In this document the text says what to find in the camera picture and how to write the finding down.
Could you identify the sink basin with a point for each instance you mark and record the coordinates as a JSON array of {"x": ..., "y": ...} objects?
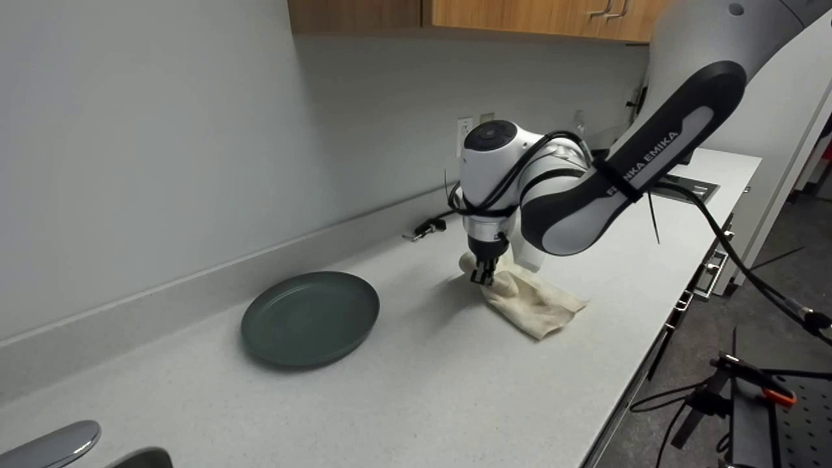
[{"x": 144, "y": 458}]

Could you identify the black stand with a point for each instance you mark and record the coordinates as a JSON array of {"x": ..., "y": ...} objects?
[{"x": 703, "y": 404}]

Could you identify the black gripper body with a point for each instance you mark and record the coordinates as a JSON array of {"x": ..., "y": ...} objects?
[{"x": 486, "y": 250}]

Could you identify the beige kitchen towel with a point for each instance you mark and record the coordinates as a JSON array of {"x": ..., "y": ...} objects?
[{"x": 534, "y": 303}]

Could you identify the black perforated board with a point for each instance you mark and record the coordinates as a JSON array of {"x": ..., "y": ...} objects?
[{"x": 806, "y": 433}]

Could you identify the dark green plate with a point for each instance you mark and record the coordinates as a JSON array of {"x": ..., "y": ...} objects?
[{"x": 310, "y": 317}]

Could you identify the wooden wall cabinet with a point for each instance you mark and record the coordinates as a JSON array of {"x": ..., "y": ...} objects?
[{"x": 485, "y": 16}]

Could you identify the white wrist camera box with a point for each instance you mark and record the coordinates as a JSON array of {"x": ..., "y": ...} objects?
[{"x": 526, "y": 256}]

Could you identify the black flat board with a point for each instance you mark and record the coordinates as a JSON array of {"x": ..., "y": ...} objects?
[{"x": 693, "y": 186}]

